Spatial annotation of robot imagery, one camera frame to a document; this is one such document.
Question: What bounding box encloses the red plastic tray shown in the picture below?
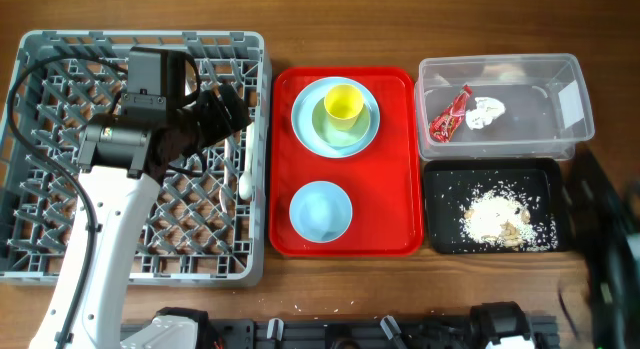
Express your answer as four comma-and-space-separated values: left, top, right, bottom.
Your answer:
268, 67, 423, 258

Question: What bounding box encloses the light blue bowl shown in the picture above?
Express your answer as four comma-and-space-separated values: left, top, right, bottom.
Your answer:
289, 181, 353, 244

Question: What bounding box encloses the white tissue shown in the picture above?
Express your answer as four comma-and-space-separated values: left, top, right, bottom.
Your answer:
465, 97, 506, 130

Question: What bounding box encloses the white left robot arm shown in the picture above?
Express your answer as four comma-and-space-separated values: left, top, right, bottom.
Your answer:
30, 47, 250, 348

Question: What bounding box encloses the clear plastic bin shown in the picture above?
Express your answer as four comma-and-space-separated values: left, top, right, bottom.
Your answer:
415, 53, 595, 161

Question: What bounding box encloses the food scraps rice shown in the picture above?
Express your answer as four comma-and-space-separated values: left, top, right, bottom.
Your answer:
458, 180, 559, 252

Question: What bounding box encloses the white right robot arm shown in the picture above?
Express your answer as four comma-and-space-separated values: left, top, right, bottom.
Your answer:
552, 147, 639, 348

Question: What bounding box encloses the yellow plastic cup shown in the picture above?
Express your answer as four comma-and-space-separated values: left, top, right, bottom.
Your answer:
324, 84, 364, 131

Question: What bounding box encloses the white plastic spoon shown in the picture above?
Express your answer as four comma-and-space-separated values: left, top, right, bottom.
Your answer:
238, 123, 254, 200

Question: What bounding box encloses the red snack wrapper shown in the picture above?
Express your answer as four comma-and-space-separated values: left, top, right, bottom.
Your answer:
429, 84, 473, 143

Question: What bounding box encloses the grey dishwasher rack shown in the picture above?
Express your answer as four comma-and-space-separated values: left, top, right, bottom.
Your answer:
1, 30, 272, 287

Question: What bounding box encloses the large light blue plate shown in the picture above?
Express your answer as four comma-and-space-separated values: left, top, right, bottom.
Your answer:
291, 77, 380, 159

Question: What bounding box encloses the white plastic fork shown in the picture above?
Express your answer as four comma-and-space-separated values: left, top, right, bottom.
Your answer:
219, 138, 232, 213

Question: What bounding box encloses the small green plate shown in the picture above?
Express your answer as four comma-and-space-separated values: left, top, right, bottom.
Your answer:
312, 100, 371, 147

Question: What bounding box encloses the black plastic tray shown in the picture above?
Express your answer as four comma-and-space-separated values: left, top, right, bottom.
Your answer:
423, 158, 569, 254

